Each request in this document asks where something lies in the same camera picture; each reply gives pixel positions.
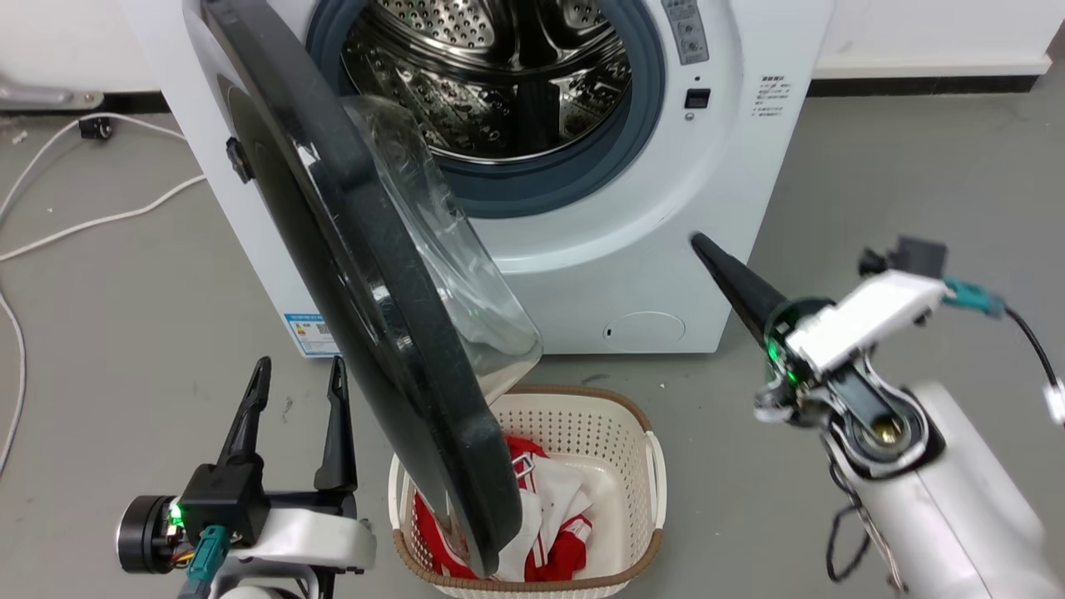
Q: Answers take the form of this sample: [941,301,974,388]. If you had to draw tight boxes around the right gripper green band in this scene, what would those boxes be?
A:
[690,232,843,427]

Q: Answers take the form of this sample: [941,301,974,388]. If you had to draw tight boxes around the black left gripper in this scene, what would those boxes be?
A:
[116,355,360,576]

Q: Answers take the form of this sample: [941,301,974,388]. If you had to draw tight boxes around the white front-load washing machine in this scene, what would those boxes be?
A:
[116,0,837,359]

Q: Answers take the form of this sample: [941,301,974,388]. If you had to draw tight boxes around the dark round washing machine door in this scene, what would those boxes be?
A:
[183,0,546,580]

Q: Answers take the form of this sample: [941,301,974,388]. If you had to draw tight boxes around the blue-grey rubber door gasket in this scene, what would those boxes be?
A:
[305,0,667,220]

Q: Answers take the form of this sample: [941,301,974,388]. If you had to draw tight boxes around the blue energy label sticker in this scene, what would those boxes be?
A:
[282,312,339,358]

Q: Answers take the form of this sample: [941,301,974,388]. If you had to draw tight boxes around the oval filter cover panel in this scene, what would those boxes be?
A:
[602,311,688,351]

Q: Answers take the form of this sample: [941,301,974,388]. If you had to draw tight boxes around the printed text label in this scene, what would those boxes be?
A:
[752,74,792,118]

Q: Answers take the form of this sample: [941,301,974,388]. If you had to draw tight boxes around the white plastic laundry basket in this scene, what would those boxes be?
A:
[387,384,669,599]

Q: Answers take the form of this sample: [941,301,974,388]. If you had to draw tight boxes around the grey control label strip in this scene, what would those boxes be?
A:
[661,0,711,67]

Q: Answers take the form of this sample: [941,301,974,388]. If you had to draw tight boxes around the red and white garment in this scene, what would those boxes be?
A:
[413,433,597,584]

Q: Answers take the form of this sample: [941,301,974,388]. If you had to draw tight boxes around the steel perforated washer drum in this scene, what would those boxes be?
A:
[341,0,633,164]

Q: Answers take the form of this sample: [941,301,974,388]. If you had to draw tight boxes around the grey metal base leg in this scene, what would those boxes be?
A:
[0,73,106,112]

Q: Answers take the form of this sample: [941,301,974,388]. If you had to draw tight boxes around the teal left cable connector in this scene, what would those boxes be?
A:
[185,524,231,586]

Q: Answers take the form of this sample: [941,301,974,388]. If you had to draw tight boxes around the teal cable connector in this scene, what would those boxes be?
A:
[185,524,231,586]
[943,278,1007,320]

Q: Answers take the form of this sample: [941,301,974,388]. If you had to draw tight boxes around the teal right cable connector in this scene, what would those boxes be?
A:
[943,278,1007,320]

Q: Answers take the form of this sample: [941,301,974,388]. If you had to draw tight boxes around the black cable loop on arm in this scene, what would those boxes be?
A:
[825,462,904,593]

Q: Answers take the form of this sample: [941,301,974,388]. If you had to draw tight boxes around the white curved floor cable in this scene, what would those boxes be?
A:
[0,290,27,477]

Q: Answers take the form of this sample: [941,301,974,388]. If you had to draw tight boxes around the long white floor cable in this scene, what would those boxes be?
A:
[0,175,207,264]

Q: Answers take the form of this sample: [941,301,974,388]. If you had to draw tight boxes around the thin black right gripper cable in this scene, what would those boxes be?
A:
[1003,306,1065,427]

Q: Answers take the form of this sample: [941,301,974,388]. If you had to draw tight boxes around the white looping floor cable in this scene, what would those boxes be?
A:
[0,111,189,224]

